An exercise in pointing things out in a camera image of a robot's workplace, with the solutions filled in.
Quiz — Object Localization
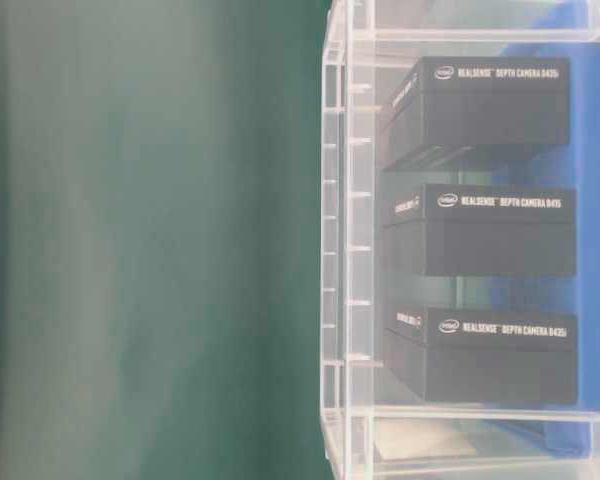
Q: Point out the black realsense box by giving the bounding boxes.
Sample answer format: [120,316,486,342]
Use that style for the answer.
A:
[384,304,578,407]
[380,183,577,277]
[377,56,571,171]

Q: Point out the clear plastic storage case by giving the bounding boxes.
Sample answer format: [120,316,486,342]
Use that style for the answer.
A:
[319,1,600,479]

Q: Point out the blue liner sheet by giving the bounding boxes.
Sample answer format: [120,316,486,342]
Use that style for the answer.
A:
[489,41,600,451]

